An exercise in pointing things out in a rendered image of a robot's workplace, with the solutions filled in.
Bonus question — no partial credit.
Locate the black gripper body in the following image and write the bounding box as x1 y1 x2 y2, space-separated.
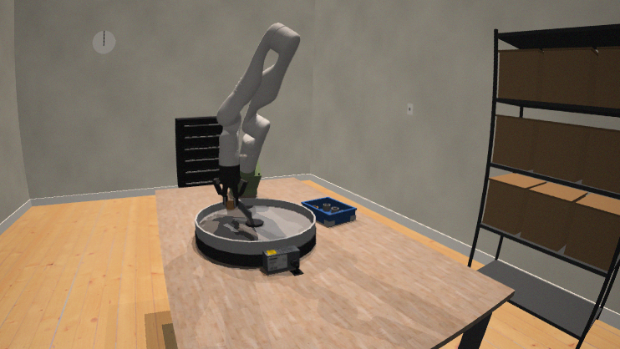
218 165 241 188

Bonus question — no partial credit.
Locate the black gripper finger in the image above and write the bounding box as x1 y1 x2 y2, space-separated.
230 179 248 208
212 178 228 207

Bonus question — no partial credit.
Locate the blue crate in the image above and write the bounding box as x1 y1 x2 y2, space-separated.
301 197 357 227

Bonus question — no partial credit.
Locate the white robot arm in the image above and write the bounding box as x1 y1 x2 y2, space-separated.
216 23 300 174

